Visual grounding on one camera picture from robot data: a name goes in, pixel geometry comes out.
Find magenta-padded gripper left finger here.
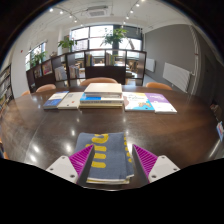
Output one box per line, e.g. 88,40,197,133
45,144,96,185

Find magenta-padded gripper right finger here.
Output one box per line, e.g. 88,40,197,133
131,144,181,184

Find grey towel with yellow letters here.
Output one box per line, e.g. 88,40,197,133
73,132,135,185

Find purple and white book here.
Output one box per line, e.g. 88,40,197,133
144,92,178,115

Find thin white book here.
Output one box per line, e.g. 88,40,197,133
56,91,85,110

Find white and teal illustrated book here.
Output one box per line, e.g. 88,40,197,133
122,92,156,113

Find thick white book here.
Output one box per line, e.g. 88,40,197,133
83,82,124,99

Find large white radiator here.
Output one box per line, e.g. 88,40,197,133
162,62,192,93

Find small white radiator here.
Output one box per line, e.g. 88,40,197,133
145,58,156,73

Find dark open shelf unit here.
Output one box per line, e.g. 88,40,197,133
25,48,148,93

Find small green potted plant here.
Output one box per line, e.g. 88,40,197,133
29,49,48,68

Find medium green potted plant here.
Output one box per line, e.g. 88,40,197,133
57,35,78,54

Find large green potted plant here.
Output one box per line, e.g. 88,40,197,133
100,28,129,51

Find ceiling spotlights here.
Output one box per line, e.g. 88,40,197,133
48,0,148,24

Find ceiling air conditioner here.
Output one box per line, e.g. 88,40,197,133
84,4,109,18

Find wall bookshelf with books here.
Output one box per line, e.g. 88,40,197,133
0,63,15,114

